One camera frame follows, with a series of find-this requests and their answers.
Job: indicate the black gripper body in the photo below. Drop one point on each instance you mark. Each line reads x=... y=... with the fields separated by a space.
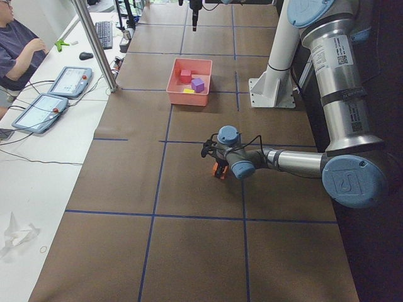
x=194 y=19
x=221 y=163

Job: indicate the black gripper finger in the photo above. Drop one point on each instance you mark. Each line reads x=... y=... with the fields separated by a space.
x=221 y=172
x=195 y=13

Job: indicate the orange foam block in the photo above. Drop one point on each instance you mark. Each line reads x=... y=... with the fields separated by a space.
x=213 y=170

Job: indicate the red foam block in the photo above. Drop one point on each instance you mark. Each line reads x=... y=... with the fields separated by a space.
x=185 y=76

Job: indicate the purple foam block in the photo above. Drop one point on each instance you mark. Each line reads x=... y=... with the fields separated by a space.
x=198 y=85

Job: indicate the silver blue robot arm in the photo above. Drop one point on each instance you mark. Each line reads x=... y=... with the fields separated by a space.
x=351 y=162

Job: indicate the pink plastic bin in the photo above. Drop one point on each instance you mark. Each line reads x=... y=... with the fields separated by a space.
x=200 y=68

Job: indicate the small metal cylinder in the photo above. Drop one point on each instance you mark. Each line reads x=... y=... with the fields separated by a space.
x=127 y=34

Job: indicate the black keyboard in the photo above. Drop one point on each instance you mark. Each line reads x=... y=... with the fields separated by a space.
x=104 y=31

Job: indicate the black computer mouse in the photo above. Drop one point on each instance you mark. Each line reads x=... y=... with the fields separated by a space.
x=85 y=56

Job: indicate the green clamp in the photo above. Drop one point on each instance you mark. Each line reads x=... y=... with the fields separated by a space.
x=60 y=43

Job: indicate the upper teach pendant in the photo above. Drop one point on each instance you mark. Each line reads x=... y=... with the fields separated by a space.
x=71 y=82

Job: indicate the teach pendant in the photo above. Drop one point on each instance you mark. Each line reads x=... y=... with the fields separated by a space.
x=71 y=82
x=41 y=114

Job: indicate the seated person in blue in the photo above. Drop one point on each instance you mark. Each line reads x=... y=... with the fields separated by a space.
x=22 y=52

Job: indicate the lower teach pendant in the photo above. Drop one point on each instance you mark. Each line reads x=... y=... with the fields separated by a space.
x=41 y=114

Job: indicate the crumpled white paper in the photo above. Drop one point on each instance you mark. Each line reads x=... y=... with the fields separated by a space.
x=14 y=235

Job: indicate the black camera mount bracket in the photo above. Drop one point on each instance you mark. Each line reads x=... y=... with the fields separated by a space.
x=210 y=148

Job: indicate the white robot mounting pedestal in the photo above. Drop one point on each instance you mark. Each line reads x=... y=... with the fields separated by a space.
x=274 y=89

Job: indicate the aluminium frame post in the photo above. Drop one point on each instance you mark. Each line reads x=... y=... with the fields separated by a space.
x=87 y=23

